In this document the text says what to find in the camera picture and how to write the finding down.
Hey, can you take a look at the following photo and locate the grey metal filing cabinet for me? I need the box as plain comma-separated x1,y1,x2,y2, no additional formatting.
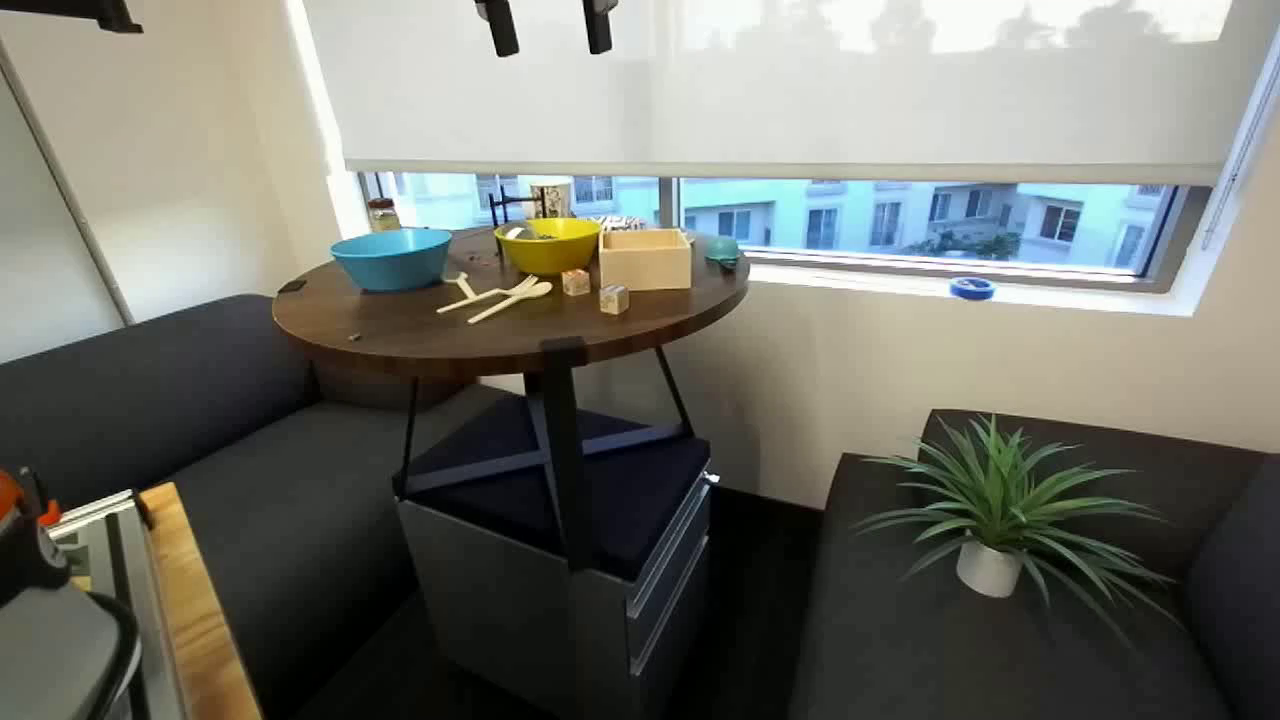
393,459,724,720

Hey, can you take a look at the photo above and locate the light wooden board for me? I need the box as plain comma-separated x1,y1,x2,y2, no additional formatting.
137,480,264,720

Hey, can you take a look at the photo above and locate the light wooden box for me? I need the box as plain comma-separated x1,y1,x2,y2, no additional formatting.
595,223,699,297

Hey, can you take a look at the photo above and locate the orange and black clamp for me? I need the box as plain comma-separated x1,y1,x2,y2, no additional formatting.
0,464,73,612

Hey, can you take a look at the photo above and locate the green potted plant white pot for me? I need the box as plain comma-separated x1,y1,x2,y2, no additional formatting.
855,412,1177,641

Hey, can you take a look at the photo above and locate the small teal cup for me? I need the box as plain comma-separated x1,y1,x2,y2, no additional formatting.
699,233,749,273

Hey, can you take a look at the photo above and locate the long dark grey sofa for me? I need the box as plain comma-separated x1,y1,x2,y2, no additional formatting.
0,293,515,720

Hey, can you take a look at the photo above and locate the dark navy seat cushion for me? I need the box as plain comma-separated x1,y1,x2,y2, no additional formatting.
397,390,712,581

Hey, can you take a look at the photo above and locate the black metal table frame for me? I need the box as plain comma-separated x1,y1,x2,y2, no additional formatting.
388,334,699,570

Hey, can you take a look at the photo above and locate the cream plastic fork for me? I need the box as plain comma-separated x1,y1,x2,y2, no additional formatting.
433,276,515,321

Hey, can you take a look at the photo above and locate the dark grey sofa with plant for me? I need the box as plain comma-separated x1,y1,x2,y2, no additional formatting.
790,404,1280,720

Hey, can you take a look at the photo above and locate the window with grey frame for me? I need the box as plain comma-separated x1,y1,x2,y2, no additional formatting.
352,163,1219,293

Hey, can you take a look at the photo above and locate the black overhead mount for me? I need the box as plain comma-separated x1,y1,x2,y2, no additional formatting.
0,0,150,36

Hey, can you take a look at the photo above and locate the white roller blind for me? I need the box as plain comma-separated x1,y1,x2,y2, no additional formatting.
299,0,1280,190

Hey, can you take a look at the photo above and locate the blue bowl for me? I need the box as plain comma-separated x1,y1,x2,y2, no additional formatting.
330,223,459,297

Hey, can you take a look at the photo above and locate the silver aluminium frame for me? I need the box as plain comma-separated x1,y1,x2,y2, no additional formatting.
47,489,154,720

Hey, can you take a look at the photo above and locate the black cable loop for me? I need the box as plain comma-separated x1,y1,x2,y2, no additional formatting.
77,587,150,720

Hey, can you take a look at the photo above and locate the pale wooden spoon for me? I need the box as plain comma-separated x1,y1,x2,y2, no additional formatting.
465,276,555,327

